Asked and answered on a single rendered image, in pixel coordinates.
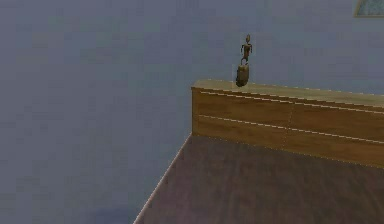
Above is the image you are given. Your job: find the brown figure statue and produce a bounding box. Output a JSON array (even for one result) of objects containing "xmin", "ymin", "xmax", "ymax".
[{"xmin": 235, "ymin": 33, "xmax": 254, "ymax": 88}]

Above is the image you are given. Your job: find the brown wooden chest of drawers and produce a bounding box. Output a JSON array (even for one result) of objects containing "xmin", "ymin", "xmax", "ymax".
[{"xmin": 190, "ymin": 78, "xmax": 384, "ymax": 169}]

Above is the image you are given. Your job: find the framed wall picture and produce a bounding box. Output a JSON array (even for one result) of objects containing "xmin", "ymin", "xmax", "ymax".
[{"xmin": 353, "ymin": 0, "xmax": 384, "ymax": 18}]

